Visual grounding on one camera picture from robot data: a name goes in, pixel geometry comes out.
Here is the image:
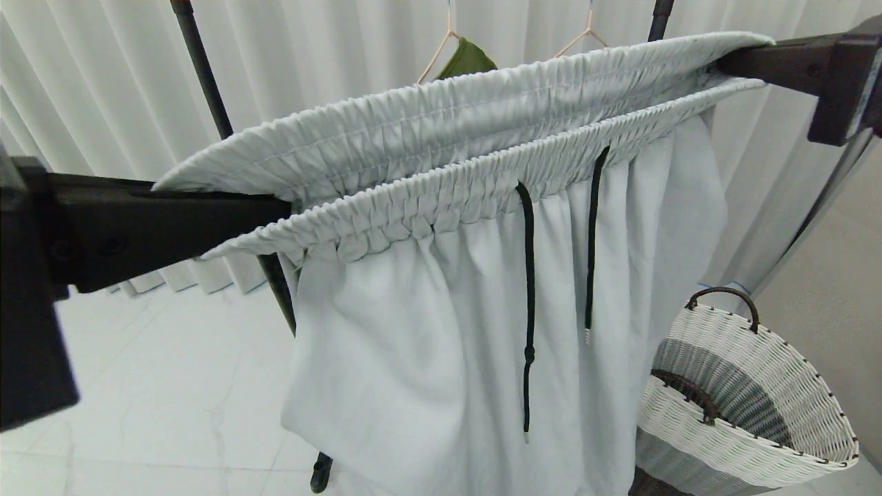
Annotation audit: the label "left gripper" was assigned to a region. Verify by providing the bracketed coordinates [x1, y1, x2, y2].
[0, 157, 81, 432]

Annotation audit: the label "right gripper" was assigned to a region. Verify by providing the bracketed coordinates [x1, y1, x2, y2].
[808, 15, 882, 147]

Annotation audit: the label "pink clothes hanger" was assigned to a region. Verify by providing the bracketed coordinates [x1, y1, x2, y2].
[553, 0, 610, 60]
[416, 0, 461, 85]

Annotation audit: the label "green printed shirt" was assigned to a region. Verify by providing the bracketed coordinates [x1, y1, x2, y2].
[435, 37, 499, 81]

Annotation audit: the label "pale grey shorts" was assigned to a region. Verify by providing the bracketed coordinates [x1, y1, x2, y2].
[152, 31, 776, 496]

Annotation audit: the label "black clothes rack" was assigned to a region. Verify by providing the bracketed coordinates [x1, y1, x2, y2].
[170, 0, 675, 494]

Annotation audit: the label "white laundry basket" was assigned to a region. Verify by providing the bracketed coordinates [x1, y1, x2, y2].
[628, 286, 861, 496]

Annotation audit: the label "white curtain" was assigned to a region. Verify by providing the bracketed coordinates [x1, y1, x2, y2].
[0, 0, 882, 298]

